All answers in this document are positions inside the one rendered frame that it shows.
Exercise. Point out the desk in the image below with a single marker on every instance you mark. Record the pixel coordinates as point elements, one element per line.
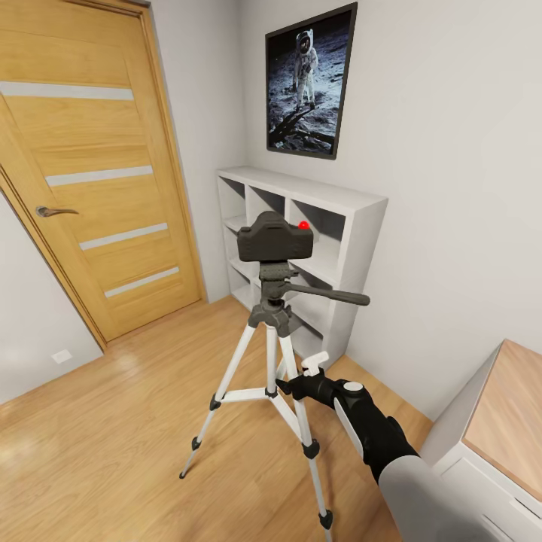
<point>486,447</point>

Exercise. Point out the bookcase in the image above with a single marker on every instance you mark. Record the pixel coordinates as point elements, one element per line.
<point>318,324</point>

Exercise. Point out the digital camera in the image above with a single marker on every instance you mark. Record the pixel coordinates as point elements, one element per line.
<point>271,237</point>

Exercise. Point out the door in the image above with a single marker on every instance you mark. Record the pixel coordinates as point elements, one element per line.
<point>88,159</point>

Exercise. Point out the wall socket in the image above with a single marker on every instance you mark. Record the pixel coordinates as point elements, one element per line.
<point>62,356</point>

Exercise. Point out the painting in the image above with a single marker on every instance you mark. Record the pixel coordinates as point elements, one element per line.
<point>307,67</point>

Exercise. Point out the camera tripod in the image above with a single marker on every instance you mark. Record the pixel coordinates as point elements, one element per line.
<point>274,276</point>

